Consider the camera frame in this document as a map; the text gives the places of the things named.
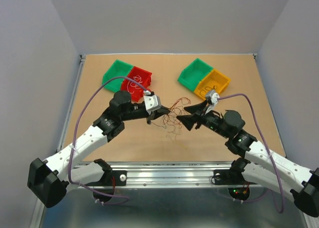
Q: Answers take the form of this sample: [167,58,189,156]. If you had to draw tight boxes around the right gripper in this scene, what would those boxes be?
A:
[175,100,230,139]

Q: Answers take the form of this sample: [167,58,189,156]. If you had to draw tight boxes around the red wire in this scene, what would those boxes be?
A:
[161,96,192,129]

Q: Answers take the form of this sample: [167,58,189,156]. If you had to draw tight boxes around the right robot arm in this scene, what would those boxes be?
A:
[176,102,319,218]

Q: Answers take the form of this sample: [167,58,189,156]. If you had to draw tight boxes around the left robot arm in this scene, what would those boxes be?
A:
[27,91,169,208]

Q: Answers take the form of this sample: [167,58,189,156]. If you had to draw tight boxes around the red bin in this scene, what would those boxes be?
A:
[120,66,153,103]

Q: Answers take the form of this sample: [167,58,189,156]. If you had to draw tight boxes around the yellow bin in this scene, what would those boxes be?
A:
[194,69,231,99]

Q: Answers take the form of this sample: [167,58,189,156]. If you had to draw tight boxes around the right green bin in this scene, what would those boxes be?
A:
[177,58,213,92]

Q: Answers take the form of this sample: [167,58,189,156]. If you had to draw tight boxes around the green bin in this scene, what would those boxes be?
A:
[177,58,213,92]
[102,60,133,93]

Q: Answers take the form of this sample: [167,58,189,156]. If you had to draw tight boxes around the left green bin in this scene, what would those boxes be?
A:
[102,60,133,93]

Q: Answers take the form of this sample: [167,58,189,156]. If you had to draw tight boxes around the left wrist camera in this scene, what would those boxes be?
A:
[143,90,161,114]

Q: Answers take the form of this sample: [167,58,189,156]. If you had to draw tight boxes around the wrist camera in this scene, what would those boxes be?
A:
[143,90,161,114]
[205,90,220,114]

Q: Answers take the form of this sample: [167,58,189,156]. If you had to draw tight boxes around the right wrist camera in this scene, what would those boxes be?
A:
[205,90,220,114]

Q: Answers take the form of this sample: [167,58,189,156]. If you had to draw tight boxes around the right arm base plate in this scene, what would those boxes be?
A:
[211,169,246,185]

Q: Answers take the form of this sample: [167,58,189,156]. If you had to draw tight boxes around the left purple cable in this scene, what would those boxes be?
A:
[67,76,148,206]

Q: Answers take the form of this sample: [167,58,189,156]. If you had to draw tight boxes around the purple cable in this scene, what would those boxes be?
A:
[67,76,148,206]
[216,93,285,213]

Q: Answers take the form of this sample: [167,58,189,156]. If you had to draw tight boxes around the aluminium frame rail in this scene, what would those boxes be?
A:
[29,54,319,228]

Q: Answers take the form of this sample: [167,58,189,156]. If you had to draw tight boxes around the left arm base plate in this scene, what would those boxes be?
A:
[88,170,127,187]

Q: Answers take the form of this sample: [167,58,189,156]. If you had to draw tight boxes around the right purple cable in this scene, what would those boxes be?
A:
[216,93,285,213]

